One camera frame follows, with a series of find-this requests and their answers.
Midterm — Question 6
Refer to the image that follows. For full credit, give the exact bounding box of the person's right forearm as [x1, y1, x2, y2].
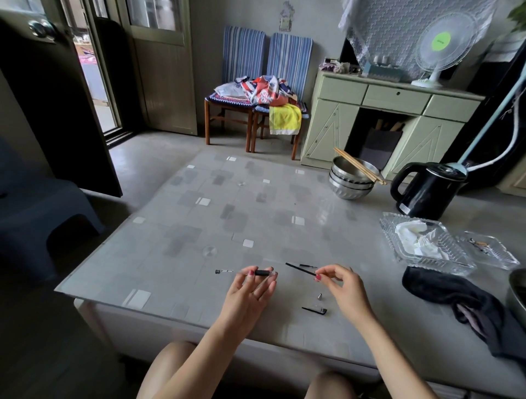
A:
[357, 314, 438, 399]

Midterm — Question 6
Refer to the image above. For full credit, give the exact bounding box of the person's right leg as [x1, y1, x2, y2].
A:
[304, 372, 358, 399]

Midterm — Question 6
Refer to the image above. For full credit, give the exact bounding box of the person's left forearm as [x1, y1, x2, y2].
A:
[154, 324, 247, 399]

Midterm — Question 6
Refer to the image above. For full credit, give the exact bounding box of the small clear glass dish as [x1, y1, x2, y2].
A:
[456, 231, 521, 271]

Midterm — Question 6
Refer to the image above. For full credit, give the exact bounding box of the bundle of wooden chopsticks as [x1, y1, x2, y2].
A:
[333, 147, 388, 186]

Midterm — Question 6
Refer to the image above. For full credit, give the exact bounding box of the white fan green centre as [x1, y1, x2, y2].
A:
[410, 11, 479, 89]

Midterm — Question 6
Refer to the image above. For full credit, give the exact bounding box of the crumpled white tissue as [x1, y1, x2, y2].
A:
[395, 220, 451, 260]

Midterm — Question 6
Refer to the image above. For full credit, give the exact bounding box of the tall black cabinet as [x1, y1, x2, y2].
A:
[439, 41, 526, 190]

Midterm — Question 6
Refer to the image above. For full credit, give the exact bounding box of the white lace cloth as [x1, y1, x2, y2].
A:
[338, 0, 498, 81]

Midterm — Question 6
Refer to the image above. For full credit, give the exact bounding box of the pale green wooden cabinet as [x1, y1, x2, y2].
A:
[300, 70, 487, 180]

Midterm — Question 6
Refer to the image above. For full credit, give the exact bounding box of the wooden chair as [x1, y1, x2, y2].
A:
[204, 26, 267, 153]
[249, 32, 314, 161]

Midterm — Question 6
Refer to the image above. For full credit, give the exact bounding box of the green potted plant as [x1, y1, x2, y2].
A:
[507, 0, 526, 33]

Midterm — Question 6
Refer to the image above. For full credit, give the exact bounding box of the white plastic bag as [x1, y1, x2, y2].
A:
[213, 81, 249, 99]

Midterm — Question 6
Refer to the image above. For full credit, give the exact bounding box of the round metal door knob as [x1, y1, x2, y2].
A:
[27, 18, 58, 42]

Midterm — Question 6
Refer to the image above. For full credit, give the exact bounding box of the white steamer hose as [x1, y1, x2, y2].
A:
[464, 49, 526, 173]

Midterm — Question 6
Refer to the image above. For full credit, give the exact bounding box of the person's left leg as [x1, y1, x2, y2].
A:
[136, 341, 198, 399]

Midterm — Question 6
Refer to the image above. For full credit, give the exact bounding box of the black electric kettle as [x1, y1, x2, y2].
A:
[390, 161, 469, 221]

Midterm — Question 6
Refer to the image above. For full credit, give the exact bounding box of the person's left hand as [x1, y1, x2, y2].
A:
[215, 265, 279, 340]

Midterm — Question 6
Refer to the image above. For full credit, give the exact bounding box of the stainless steel bowl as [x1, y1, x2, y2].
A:
[328, 176, 374, 201]
[331, 156, 381, 185]
[328, 170, 375, 191]

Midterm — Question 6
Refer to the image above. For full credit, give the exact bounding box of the black television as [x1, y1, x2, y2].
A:
[339, 39, 370, 77]

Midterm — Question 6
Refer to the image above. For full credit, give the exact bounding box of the green panel door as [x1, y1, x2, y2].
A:
[117, 0, 199, 136]

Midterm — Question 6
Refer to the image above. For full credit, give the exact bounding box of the white plant pot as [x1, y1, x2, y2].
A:
[484, 32, 526, 62]

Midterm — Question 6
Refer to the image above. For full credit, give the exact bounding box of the small wall decoration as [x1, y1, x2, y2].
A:
[278, 1, 296, 33]

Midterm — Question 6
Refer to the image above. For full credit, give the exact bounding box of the pale blue box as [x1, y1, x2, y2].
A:
[361, 61, 403, 83]

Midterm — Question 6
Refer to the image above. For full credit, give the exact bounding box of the colourful clothes pile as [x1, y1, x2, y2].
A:
[236, 75, 299, 107]

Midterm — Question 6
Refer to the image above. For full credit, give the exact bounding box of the light blue garment steamer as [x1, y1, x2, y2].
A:
[445, 67, 526, 176]

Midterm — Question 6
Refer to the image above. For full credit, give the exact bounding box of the yellow towel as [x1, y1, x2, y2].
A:
[268, 103, 303, 136]

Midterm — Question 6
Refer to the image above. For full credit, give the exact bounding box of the person's leg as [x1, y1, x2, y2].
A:
[304, 372, 358, 399]
[136, 341, 198, 399]

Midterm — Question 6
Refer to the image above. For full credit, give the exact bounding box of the person's right hand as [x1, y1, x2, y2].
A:
[314, 264, 379, 327]

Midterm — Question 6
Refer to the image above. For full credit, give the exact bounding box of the dark blue plastic stool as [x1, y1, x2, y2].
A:
[0, 139, 106, 284]

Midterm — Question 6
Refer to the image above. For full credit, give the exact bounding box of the dark open door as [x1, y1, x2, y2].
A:
[0, 0, 123, 198]

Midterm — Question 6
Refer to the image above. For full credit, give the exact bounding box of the beige low cabinet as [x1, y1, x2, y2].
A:
[495, 162, 526, 199]

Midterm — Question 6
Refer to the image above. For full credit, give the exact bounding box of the large metal basin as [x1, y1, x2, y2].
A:
[506, 269, 526, 329]

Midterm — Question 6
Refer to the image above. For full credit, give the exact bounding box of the black cloth garment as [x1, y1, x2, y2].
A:
[401, 266, 526, 373]

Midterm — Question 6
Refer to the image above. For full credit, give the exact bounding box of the large clear glass dish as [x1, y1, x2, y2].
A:
[379, 212, 477, 277]

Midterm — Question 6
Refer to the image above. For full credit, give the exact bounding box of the clear pen with black grip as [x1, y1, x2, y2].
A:
[214, 268, 278, 277]

